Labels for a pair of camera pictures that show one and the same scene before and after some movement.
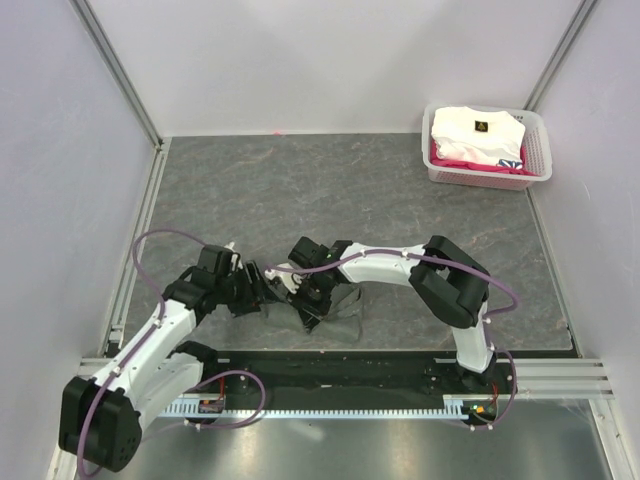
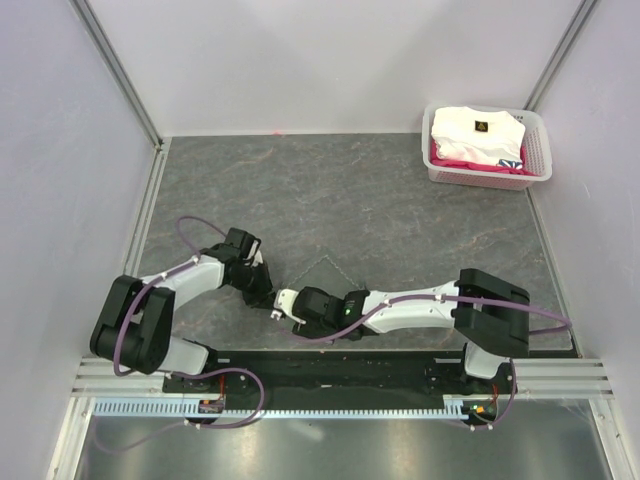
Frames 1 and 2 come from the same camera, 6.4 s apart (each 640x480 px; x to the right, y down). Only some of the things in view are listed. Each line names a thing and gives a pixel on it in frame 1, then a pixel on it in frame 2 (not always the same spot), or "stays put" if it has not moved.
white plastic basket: [537, 151] stays put
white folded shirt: [476, 135] stays put
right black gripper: [309, 314] -> [309, 330]
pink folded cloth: [506, 166] stays put
